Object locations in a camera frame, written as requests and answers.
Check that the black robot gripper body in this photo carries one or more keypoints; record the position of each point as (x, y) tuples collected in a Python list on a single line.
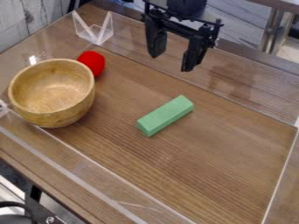
[(183, 17)]

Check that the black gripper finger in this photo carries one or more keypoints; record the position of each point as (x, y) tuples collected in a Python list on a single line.
[(195, 53), (155, 38)]

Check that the red plush strawberry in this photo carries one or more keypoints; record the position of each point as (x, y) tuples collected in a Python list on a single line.
[(95, 61)]

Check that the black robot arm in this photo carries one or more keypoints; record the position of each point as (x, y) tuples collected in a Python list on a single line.
[(180, 17)]

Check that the background metal table leg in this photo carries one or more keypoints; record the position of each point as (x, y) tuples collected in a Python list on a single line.
[(277, 26)]

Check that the green rectangular block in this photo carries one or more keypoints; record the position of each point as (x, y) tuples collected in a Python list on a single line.
[(165, 115)]

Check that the wooden bowl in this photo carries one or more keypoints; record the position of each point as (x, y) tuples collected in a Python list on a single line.
[(52, 92)]

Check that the clear acrylic corner bracket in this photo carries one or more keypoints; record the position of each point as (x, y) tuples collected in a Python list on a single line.
[(96, 34)]

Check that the clear acrylic tray wall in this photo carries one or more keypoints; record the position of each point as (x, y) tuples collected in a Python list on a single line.
[(89, 189)]

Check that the black table leg bracket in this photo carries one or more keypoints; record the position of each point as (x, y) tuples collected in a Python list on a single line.
[(41, 214)]

